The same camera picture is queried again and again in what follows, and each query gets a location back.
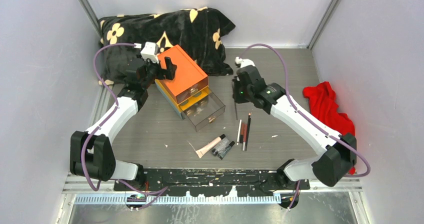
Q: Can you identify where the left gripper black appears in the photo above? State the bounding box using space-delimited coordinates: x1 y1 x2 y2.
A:
137 54 176 89

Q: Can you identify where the orange drawer organizer box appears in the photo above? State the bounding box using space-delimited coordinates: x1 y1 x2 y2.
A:
155 45 210 119

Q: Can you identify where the clear bottom drawer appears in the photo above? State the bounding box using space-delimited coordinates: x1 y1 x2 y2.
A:
183 91 226 132

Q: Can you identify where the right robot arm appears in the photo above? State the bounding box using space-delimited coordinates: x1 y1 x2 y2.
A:
232 65 357 190

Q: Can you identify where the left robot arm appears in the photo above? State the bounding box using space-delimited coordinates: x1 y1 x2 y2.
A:
70 56 177 191

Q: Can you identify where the white makeup pencil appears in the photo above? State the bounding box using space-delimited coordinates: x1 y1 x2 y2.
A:
236 119 243 145

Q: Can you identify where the clear black makeup bottle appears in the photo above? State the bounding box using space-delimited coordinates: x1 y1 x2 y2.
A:
211 137 230 156

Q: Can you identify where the pink makeup tube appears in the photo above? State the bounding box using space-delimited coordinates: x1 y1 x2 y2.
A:
195 134 226 159

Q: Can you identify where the black floral blanket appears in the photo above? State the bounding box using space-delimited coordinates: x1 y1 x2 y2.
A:
98 6 236 84

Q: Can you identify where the black mascara tube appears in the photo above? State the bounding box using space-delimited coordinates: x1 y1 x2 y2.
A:
218 141 235 160

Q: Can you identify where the red cloth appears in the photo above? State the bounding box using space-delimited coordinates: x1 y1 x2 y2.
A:
302 81 357 176

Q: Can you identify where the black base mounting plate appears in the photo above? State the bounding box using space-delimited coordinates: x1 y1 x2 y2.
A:
132 168 296 198

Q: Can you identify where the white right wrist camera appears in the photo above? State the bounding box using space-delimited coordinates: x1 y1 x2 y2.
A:
234 56 255 68

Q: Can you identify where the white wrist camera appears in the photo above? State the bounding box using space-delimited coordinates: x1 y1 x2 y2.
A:
140 41 160 64
234 56 255 68

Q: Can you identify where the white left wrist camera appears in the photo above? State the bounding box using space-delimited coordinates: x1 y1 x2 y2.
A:
140 41 160 64

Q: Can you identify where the aluminium front rail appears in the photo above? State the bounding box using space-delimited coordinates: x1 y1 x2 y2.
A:
62 171 363 206

